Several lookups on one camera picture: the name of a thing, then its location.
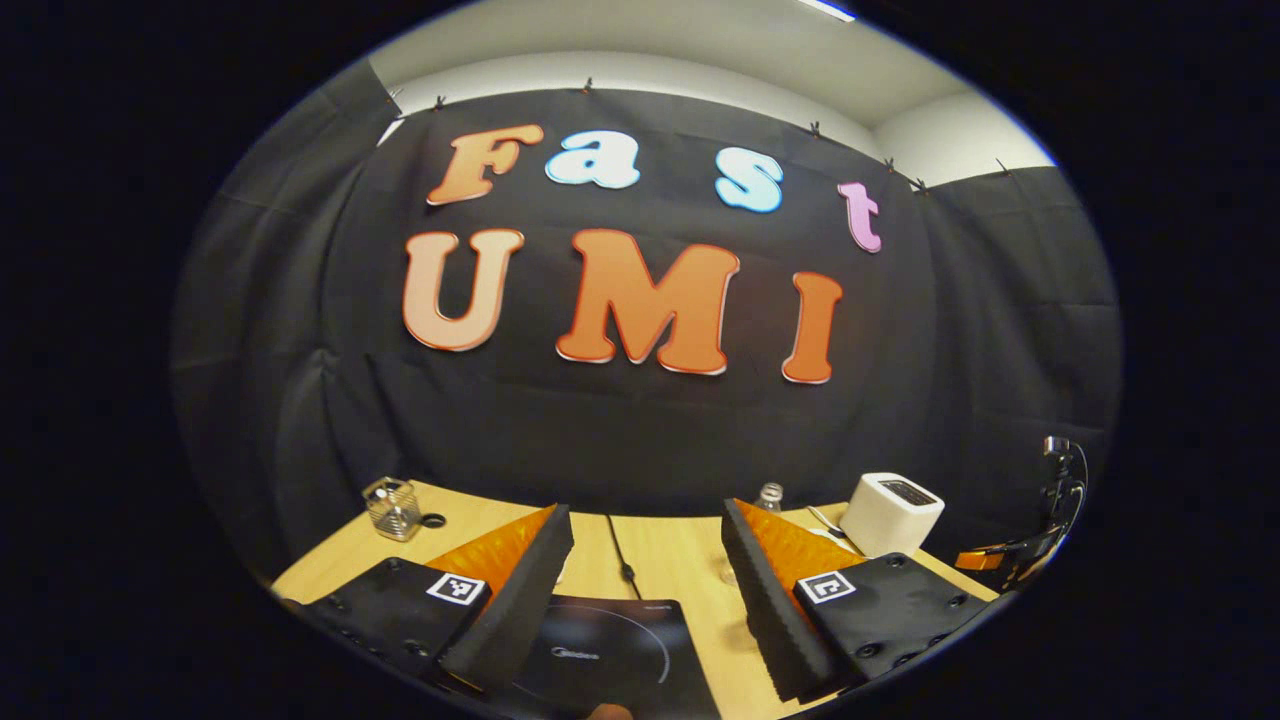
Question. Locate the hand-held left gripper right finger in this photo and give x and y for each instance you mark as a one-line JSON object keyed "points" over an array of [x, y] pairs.
{"points": [[775, 610]]}

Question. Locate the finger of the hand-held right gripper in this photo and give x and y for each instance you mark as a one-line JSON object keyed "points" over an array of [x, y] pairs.
{"points": [[990, 558]]}

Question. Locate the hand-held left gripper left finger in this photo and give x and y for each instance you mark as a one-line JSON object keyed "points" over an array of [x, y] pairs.
{"points": [[520, 600]]}

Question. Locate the black induction cooktop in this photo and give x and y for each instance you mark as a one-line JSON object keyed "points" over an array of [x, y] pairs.
{"points": [[620, 650]]}

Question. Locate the white spoon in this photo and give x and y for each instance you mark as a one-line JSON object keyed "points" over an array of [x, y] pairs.
{"points": [[825, 522]]}

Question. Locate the white toaster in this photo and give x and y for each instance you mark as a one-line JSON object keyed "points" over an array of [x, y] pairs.
{"points": [[890, 520]]}

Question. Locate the clear plastic water bottle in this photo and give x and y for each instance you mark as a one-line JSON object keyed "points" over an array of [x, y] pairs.
{"points": [[770, 497]]}

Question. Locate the clear glass cup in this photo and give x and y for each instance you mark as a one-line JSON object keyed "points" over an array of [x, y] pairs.
{"points": [[392, 510]]}

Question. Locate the black backdrop cloth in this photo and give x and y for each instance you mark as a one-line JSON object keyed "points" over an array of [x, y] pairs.
{"points": [[600, 440]]}

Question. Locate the row of black cloth clips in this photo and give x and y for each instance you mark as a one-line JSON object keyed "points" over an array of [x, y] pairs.
{"points": [[588, 84]]}

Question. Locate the ceiling light panel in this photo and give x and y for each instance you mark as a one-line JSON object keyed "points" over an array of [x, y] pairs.
{"points": [[825, 8]]}

